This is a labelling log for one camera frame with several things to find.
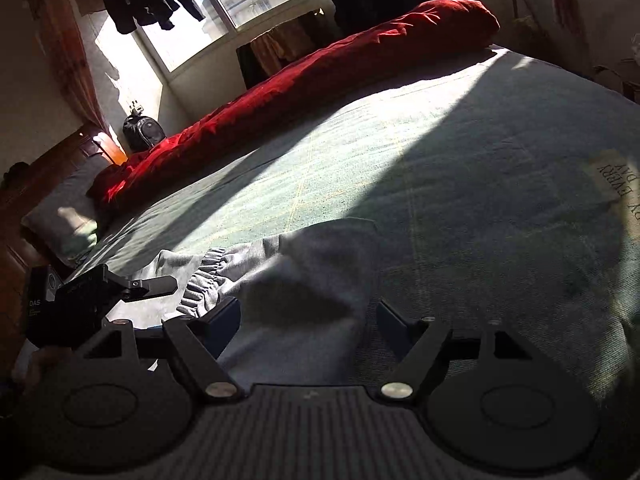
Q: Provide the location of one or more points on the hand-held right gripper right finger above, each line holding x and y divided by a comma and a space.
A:
392, 325

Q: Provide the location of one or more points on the black backpack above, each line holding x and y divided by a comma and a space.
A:
144, 132

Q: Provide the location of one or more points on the cardboard box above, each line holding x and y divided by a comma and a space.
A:
617, 75

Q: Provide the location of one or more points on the red quilt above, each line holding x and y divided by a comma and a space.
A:
300, 90

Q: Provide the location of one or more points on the white folded clothes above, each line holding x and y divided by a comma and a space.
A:
635, 46

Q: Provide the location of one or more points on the orange patterned curtain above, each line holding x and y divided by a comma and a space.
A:
565, 0
70, 50

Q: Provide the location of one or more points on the bed with green plaid sheet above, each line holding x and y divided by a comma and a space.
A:
475, 170

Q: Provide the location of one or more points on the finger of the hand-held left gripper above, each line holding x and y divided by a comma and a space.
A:
150, 287

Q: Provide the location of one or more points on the dark hanging garment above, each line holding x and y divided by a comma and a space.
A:
250, 67

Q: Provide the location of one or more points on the yellow-green bag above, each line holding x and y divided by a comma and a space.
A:
527, 30

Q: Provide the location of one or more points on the wooden headboard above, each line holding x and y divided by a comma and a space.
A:
30, 185

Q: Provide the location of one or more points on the grey sweatpants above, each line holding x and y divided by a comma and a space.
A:
300, 280

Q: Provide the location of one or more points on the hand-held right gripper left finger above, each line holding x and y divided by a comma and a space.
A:
225, 320

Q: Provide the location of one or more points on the grey plaid pillow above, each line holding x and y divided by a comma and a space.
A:
60, 215

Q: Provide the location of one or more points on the person's left hand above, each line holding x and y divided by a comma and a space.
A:
42, 362

